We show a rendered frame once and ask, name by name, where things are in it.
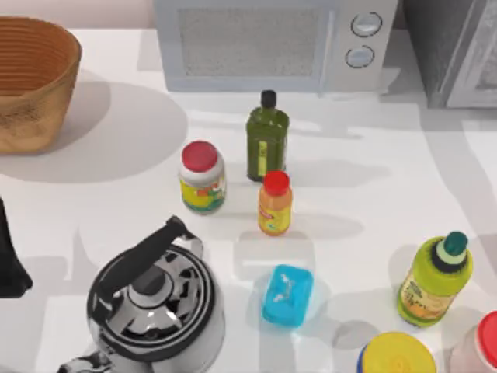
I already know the orange bottle with red cap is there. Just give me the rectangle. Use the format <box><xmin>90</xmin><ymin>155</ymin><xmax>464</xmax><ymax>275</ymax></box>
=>
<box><xmin>257</xmin><ymin>169</ymin><xmax>294</xmax><ymax>237</ymax></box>

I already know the dark green bottle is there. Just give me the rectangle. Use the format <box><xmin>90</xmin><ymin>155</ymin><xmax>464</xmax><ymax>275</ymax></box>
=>
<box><xmin>245</xmin><ymin>89</ymin><xmax>290</xmax><ymax>183</ymax></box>

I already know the red-lidded white jar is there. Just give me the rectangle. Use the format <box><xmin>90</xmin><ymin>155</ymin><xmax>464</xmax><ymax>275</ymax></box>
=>
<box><xmin>178</xmin><ymin>140</ymin><xmax>228</xmax><ymax>216</ymax></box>

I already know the blue soap in clear dish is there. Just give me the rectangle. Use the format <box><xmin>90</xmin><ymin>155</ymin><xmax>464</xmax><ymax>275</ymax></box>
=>
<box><xmin>253</xmin><ymin>263</ymin><xmax>328</xmax><ymax>330</ymax></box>

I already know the pale microwave oven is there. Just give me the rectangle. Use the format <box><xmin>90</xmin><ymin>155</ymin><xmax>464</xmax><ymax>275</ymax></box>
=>
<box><xmin>153</xmin><ymin>0</ymin><xmax>399</xmax><ymax>96</ymax></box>

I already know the round microwave knob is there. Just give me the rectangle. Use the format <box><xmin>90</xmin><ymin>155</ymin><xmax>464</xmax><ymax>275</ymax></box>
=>
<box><xmin>350</xmin><ymin>12</ymin><xmax>384</xmax><ymax>37</ymax></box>
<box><xmin>345</xmin><ymin>44</ymin><xmax>376</xmax><ymax>69</ymax></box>

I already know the lime green bottle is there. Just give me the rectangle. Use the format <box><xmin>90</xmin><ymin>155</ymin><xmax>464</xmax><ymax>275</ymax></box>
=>
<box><xmin>397</xmin><ymin>231</ymin><xmax>474</xmax><ymax>329</ymax></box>

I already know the yellow-lidded blue jar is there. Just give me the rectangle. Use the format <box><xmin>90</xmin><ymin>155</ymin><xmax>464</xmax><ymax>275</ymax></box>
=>
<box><xmin>356</xmin><ymin>331</ymin><xmax>437</xmax><ymax>373</ymax></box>

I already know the woven brown basket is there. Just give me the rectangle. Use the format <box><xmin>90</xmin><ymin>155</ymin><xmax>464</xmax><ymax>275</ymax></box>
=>
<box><xmin>0</xmin><ymin>16</ymin><xmax>83</xmax><ymax>155</ymax></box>

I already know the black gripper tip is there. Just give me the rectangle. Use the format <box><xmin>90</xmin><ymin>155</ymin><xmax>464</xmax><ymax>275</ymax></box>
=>
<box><xmin>0</xmin><ymin>197</ymin><xmax>34</xmax><ymax>299</ymax></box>

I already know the red-lidded pale jar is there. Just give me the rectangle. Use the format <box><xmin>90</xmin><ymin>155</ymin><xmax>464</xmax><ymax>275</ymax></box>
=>
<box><xmin>449</xmin><ymin>310</ymin><xmax>497</xmax><ymax>373</ymax></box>

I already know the silver kettle with black handle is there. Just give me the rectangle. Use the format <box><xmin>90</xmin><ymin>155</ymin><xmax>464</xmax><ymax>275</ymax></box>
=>
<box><xmin>57</xmin><ymin>215</ymin><xmax>226</xmax><ymax>373</ymax></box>

